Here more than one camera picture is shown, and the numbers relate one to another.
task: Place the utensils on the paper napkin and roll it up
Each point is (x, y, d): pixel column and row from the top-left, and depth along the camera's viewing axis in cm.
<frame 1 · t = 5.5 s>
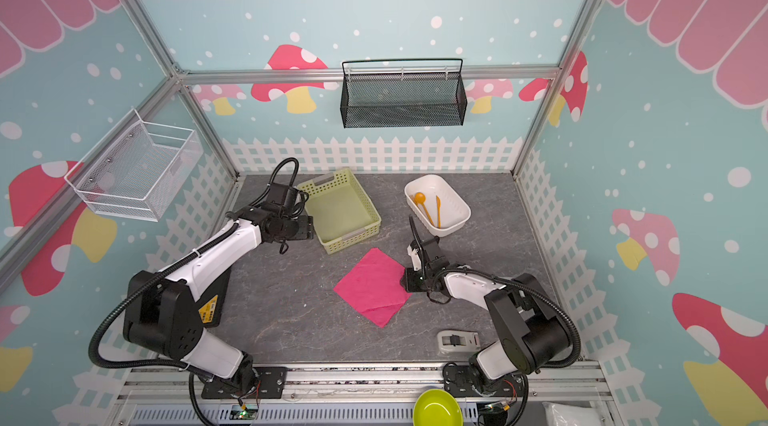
left hand: (301, 233, 89), fingers open
right hand: (402, 280, 91), fingers open
pink paper napkin: (375, 286, 91), point 2 cm above the table
green perforated plastic basket: (340, 213, 111), on the table
white plastic tub: (455, 211, 109), point 2 cm above the table
orange spoon: (420, 198, 114), on the table
orange chopstick: (438, 211, 110), on the table
white small device: (462, 341, 79), point 4 cm above the table

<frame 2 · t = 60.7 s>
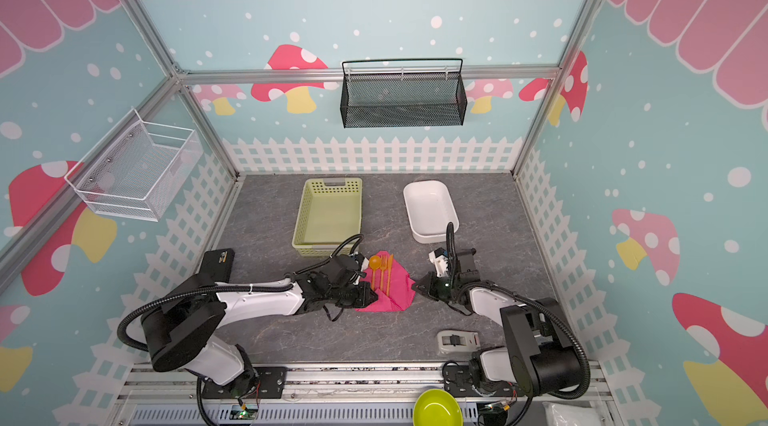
left hand: (375, 304, 84), fingers closed
right hand: (411, 285, 88), fingers closed
green perforated plastic basket: (329, 216, 108), on the table
white plastic tub: (430, 208, 111), on the table
orange spoon: (374, 264, 96), on the table
orange chopstick: (390, 268, 96), on the table
orange chopstick 2: (383, 265, 96), on the table
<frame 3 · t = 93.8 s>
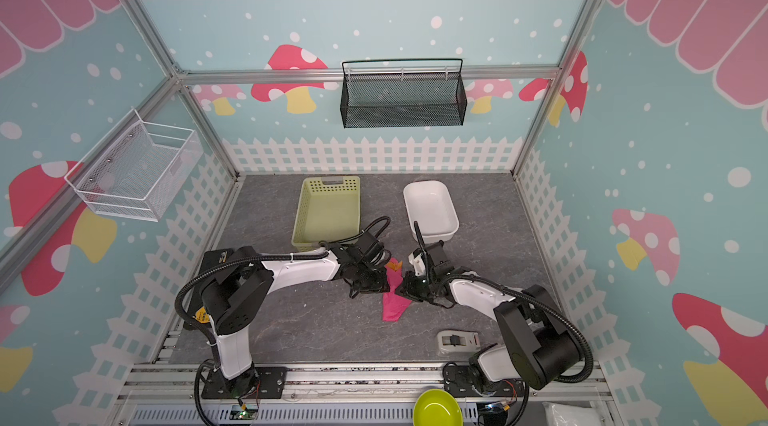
left hand: (385, 294, 88), fingers open
right hand: (394, 290, 87), fingers closed
pink paper napkin: (394, 303, 89), on the table
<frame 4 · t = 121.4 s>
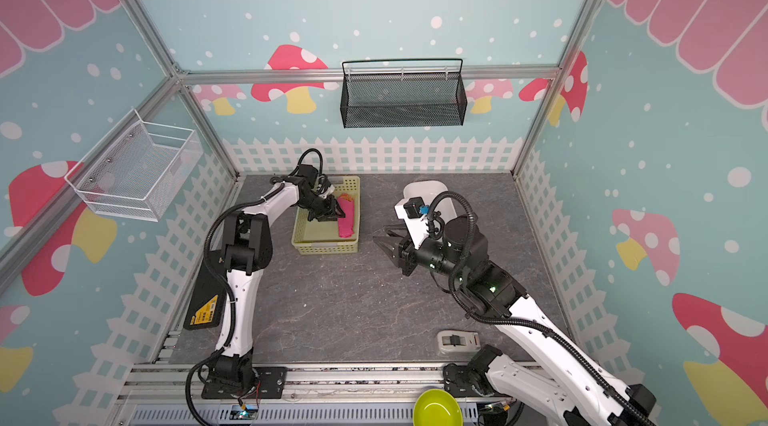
left hand: (339, 218, 105), fingers open
right hand: (378, 234, 62), fingers open
pink paper napkin: (346, 224, 106), point 2 cm above the table
